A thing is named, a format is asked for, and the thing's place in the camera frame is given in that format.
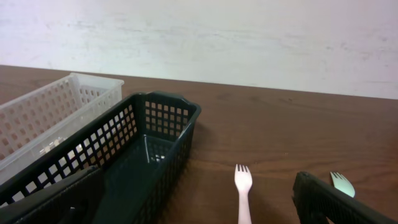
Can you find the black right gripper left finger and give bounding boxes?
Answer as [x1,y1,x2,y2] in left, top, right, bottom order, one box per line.
[1,166,104,223]

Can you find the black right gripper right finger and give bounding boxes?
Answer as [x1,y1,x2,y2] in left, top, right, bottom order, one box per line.
[292,171,397,224]

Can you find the mint green plastic fork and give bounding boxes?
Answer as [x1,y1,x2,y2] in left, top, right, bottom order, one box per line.
[330,172,355,198]

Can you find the white plastic fork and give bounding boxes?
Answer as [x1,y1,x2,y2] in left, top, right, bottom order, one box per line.
[234,164,252,224]

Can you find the dark green plastic basket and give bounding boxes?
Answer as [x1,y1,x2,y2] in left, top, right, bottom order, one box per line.
[1,91,201,223]

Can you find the clear plastic basket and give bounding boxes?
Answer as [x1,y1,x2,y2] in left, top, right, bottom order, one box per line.
[1,73,124,182]

